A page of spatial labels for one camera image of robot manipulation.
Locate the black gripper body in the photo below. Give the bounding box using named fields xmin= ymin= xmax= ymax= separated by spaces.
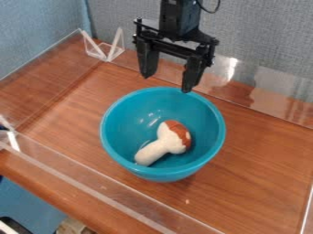
xmin=134 ymin=0 xmax=220 ymax=67

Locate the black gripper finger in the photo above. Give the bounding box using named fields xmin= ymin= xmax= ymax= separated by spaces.
xmin=137 ymin=38 xmax=159 ymax=79
xmin=181 ymin=57 xmax=206 ymax=93

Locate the white brown toy mushroom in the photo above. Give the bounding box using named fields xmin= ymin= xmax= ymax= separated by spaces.
xmin=135 ymin=120 xmax=193 ymax=166

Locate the blue plastic bowl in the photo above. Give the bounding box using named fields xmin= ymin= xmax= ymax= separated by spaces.
xmin=99 ymin=87 xmax=226 ymax=183

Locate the clear acrylic back panel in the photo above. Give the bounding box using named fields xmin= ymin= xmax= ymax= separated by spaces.
xmin=78 ymin=28 xmax=313 ymax=131

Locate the clear acrylic front panel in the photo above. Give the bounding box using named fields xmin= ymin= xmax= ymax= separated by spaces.
xmin=0 ymin=132 xmax=225 ymax=234

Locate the clear acrylic corner bracket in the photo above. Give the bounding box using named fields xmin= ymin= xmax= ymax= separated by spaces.
xmin=79 ymin=27 xmax=125 ymax=62

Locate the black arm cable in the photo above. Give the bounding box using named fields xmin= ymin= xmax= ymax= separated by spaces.
xmin=194 ymin=0 xmax=221 ymax=15

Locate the clear acrylic front bracket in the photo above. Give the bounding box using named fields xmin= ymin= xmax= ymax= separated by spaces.
xmin=0 ymin=114 xmax=22 ymax=151

